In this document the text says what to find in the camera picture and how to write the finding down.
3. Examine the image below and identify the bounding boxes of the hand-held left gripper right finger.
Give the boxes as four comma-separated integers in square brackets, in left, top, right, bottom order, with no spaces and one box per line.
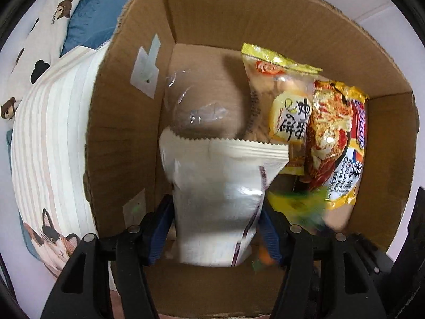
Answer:
[258,202,388,319]

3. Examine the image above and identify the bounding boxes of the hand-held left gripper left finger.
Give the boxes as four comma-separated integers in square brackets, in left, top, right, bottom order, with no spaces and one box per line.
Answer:
[40,194,174,319]

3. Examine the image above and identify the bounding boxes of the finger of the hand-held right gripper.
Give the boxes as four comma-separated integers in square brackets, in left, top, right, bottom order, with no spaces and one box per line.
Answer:
[397,186,425,309]
[348,233,397,275]

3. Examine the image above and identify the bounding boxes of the green yellow snack packet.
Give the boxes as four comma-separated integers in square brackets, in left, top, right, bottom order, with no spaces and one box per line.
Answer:
[267,186,328,234]

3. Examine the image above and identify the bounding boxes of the white snack packet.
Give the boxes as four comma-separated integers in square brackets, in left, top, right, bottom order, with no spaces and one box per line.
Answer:
[159,129,290,268]

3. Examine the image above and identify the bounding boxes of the brown cardboard box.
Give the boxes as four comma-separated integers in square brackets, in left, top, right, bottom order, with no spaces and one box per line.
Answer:
[83,0,419,318]

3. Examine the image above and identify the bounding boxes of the yellow egg cake packet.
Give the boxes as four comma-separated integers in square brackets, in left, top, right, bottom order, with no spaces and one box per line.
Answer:
[241,42,323,177]

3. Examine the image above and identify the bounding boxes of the yellow red noodle packet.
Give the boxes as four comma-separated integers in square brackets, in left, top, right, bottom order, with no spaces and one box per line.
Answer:
[304,80,370,211]

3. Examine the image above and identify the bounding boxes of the small orange snack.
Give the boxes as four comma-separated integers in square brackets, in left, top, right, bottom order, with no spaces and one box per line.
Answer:
[252,249,271,268]

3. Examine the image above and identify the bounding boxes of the striped cat print blanket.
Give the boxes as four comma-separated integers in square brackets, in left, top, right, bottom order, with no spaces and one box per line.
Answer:
[10,45,111,280]

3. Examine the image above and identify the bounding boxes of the bear print pillow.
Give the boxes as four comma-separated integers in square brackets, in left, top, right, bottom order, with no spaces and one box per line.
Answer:
[0,0,94,120]

